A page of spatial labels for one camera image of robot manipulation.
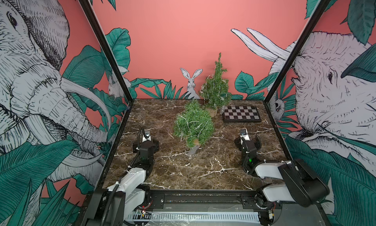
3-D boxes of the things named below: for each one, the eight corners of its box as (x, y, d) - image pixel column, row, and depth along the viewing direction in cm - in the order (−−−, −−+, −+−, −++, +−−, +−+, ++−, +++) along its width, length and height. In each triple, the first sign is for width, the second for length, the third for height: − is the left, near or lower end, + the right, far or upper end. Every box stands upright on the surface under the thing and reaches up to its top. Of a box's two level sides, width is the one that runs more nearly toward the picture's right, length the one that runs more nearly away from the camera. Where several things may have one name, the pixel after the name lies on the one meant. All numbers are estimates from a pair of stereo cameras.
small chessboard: (223, 122, 110) (224, 119, 107) (221, 108, 119) (222, 105, 116) (259, 122, 110) (261, 119, 107) (254, 108, 119) (256, 105, 116)
